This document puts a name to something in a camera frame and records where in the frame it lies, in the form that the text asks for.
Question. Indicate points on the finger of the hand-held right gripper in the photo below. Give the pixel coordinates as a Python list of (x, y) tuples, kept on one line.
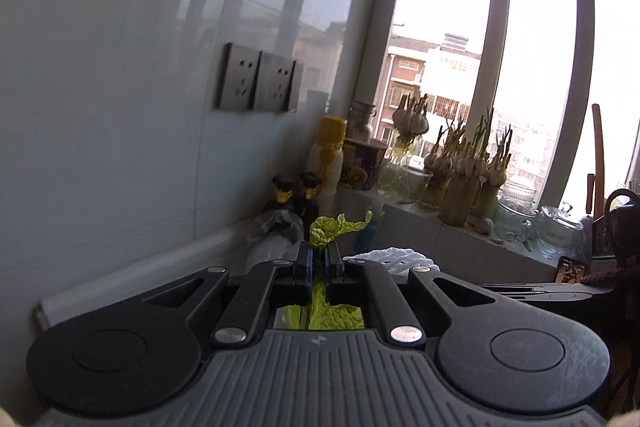
[(515, 291)]

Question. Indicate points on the black kettle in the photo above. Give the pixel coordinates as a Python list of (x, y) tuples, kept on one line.
[(620, 227)]

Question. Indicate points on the napa cabbage leaf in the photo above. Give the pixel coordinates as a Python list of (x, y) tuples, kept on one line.
[(325, 229)]

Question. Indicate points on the white window frame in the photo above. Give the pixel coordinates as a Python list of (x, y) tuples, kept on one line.
[(495, 32)]

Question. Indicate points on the garlic bunch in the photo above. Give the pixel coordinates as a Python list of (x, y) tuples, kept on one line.
[(410, 119)]

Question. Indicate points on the white foam net sleeve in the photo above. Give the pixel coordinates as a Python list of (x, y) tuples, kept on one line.
[(395, 259)]

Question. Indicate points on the white bottle with yellow cap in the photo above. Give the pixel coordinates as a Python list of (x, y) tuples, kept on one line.
[(325, 167)]

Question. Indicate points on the clear glass jar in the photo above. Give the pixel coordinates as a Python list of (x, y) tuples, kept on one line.
[(407, 184)]

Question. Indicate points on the glass bottle metal cap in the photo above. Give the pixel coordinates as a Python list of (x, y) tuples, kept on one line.
[(362, 122)]

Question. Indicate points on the glass jar with lid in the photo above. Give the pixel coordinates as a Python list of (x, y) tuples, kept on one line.
[(557, 232)]

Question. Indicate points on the white backsplash strip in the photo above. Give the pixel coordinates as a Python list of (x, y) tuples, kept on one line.
[(150, 267)]

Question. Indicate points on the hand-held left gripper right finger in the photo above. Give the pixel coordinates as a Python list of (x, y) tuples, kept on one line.
[(331, 277)]

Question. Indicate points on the clear container with blue label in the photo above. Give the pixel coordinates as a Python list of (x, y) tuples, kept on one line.
[(371, 232)]

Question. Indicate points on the cut glass bowl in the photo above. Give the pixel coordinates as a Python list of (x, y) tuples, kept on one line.
[(515, 212)]

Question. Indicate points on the sprouting garlic in jars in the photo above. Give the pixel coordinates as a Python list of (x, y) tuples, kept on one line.
[(450, 72)]

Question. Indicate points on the person's right forearm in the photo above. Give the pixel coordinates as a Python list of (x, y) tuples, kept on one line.
[(612, 277)]

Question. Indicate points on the wooden stick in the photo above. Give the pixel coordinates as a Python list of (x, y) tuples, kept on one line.
[(597, 157)]

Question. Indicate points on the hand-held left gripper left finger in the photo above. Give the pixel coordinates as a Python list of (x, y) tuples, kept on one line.
[(306, 277)]

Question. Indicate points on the clear plastic bag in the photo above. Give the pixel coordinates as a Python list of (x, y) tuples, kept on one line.
[(270, 237)]

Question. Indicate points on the shiny brown box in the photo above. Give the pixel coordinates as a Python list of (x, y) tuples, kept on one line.
[(570, 269)]

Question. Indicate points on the purple instant noodle cup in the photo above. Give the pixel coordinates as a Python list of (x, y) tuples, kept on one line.
[(362, 167)]

